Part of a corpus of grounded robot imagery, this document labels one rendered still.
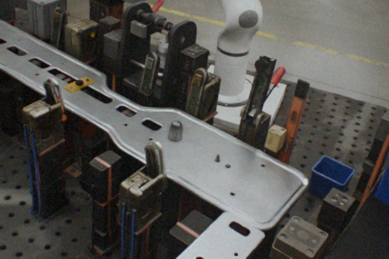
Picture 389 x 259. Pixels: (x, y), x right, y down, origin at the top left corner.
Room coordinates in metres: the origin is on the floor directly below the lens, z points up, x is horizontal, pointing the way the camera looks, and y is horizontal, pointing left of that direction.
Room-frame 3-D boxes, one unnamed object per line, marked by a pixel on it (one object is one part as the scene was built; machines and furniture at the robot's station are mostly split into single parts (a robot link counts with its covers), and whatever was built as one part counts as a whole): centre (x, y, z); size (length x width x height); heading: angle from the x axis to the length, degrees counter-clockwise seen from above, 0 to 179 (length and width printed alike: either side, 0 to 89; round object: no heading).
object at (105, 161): (0.88, 0.18, 0.84); 0.11 x 0.08 x 0.29; 147
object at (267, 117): (1.05, -0.17, 0.88); 0.07 x 0.06 x 0.35; 147
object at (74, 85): (1.17, 0.31, 1.01); 0.08 x 0.04 x 0.01; 146
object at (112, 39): (1.35, 0.23, 0.89); 0.13 x 0.11 x 0.38; 147
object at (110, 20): (1.40, 0.27, 0.90); 0.05 x 0.05 x 0.40; 57
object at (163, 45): (1.29, 0.12, 0.94); 0.18 x 0.13 x 0.49; 57
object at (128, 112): (1.07, 0.16, 0.84); 0.12 x 0.05 x 0.29; 147
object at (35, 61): (1.29, 0.49, 0.84); 0.13 x 0.11 x 0.29; 147
